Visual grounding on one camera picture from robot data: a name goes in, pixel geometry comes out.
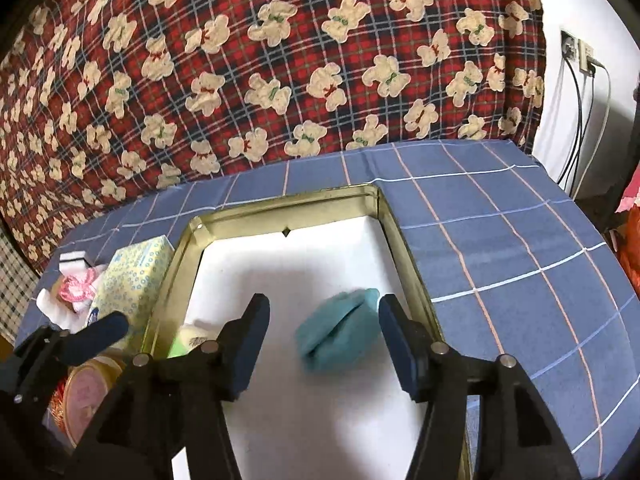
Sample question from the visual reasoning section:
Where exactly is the pink printed bag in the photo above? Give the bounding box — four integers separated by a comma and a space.
616, 180, 640, 213

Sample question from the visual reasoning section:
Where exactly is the beige checked cloth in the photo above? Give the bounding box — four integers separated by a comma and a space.
0, 230, 37, 338

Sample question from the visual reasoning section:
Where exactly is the red plaid teddy bear blanket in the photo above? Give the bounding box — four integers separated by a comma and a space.
0, 0, 546, 276

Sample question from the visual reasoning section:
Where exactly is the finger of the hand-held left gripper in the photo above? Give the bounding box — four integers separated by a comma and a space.
12, 311, 130, 402

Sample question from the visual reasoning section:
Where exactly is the yellow blue patterned tissue pack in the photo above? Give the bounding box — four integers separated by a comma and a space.
90, 235, 176, 356

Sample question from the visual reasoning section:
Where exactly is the wall socket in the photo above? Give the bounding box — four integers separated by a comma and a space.
560, 30, 597, 75

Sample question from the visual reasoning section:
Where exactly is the green packet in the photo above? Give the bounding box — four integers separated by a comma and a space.
167, 322, 226, 358

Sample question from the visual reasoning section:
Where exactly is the black cable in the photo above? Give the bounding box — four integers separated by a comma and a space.
556, 55, 587, 191

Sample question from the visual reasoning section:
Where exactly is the orange red cloth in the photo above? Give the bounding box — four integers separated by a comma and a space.
619, 210, 640, 293

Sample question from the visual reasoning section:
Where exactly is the small white box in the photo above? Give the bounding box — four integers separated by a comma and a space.
59, 251, 96, 276

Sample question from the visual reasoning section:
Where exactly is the round wooden object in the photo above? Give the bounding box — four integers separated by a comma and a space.
47, 355, 128, 448

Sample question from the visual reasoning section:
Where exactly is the blue checked bed sheet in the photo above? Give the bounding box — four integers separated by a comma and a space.
15, 140, 640, 480

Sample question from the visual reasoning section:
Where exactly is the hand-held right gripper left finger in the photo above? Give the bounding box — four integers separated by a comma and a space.
65, 292, 273, 480

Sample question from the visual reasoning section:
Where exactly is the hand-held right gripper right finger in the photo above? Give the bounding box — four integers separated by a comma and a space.
377, 294, 583, 480

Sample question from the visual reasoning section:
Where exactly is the gold rectangular tin box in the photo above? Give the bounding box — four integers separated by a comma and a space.
140, 184, 473, 480

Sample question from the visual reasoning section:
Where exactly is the white cable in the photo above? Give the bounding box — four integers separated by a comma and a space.
572, 62, 613, 197

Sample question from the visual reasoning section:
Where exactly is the white sock with pink trim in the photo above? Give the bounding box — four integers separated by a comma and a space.
36, 266, 108, 333

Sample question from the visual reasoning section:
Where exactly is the teal soft cloth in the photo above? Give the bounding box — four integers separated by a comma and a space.
295, 287, 396, 373

